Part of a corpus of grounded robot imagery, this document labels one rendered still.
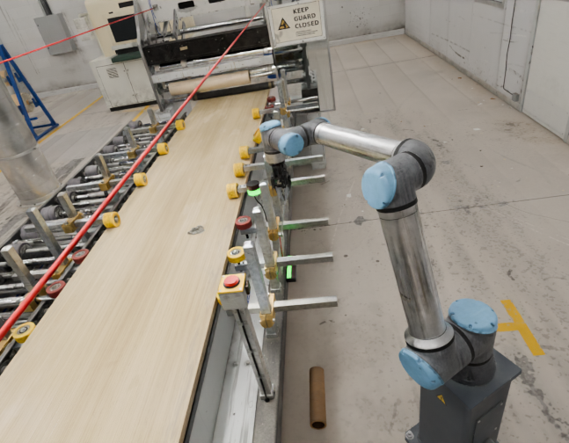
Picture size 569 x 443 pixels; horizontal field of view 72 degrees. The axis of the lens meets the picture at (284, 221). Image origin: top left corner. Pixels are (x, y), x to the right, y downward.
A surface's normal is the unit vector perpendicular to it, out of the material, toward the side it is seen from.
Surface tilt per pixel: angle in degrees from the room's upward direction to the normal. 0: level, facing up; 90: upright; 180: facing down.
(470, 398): 0
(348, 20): 90
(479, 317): 5
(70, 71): 90
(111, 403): 0
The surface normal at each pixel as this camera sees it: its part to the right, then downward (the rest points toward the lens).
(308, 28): -0.04, 0.56
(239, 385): -0.17, -0.82
